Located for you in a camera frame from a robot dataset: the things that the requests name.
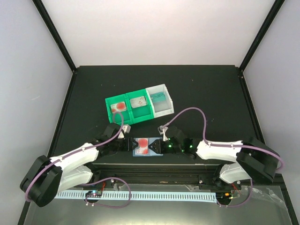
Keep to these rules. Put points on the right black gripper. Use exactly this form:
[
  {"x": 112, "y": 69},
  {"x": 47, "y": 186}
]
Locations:
[{"x": 156, "y": 143}]

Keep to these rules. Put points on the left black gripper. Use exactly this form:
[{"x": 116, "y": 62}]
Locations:
[{"x": 128, "y": 146}]

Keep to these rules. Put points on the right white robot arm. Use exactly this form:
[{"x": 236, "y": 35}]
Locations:
[{"x": 244, "y": 160}]

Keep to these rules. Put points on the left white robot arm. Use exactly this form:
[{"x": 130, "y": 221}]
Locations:
[{"x": 49, "y": 176}]

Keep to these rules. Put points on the teal VIP card stack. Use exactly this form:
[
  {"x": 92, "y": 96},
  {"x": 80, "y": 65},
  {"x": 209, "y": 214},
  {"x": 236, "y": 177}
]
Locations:
[{"x": 158, "y": 97}]

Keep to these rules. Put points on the left green bin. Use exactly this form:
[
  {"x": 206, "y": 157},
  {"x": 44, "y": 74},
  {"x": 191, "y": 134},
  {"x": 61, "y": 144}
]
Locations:
[{"x": 117, "y": 117}]

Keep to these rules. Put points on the green bin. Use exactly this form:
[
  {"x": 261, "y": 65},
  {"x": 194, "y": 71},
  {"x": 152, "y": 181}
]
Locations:
[
  {"x": 144, "y": 113},
  {"x": 117, "y": 117}
]

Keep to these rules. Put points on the middle green bin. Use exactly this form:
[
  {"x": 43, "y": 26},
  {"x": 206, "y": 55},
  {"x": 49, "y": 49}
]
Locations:
[{"x": 144, "y": 113}]

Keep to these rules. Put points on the white translucent bin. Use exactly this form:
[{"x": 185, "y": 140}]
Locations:
[{"x": 162, "y": 108}]

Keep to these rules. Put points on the left controller board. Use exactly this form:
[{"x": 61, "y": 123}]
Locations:
[{"x": 94, "y": 194}]

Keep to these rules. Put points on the controller board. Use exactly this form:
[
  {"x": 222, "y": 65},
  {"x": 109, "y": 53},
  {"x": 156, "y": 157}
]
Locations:
[
  {"x": 226, "y": 195},
  {"x": 94, "y": 194}
]

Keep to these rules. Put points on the right controller board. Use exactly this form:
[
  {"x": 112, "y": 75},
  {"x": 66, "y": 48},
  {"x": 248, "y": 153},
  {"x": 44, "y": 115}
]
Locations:
[{"x": 226, "y": 195}]

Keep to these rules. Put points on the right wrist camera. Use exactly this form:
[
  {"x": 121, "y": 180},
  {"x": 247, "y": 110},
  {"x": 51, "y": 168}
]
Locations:
[{"x": 162, "y": 130}]

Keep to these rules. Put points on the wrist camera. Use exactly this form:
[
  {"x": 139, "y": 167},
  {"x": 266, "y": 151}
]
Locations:
[
  {"x": 162, "y": 130},
  {"x": 125, "y": 130}
]

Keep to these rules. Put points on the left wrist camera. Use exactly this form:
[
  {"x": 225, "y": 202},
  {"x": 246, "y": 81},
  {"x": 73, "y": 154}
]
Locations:
[{"x": 125, "y": 130}]

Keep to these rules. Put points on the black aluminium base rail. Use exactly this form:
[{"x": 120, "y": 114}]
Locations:
[{"x": 204, "y": 176}]

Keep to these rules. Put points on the light blue slotted cable duct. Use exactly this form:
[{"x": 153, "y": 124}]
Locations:
[{"x": 141, "y": 196}]

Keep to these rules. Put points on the left black frame post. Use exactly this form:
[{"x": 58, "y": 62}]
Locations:
[{"x": 54, "y": 33}]

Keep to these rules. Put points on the black frame post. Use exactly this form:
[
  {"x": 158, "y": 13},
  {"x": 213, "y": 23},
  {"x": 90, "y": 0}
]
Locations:
[
  {"x": 276, "y": 6},
  {"x": 54, "y": 33}
]

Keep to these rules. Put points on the right black frame post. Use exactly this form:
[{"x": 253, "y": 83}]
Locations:
[{"x": 276, "y": 6}]

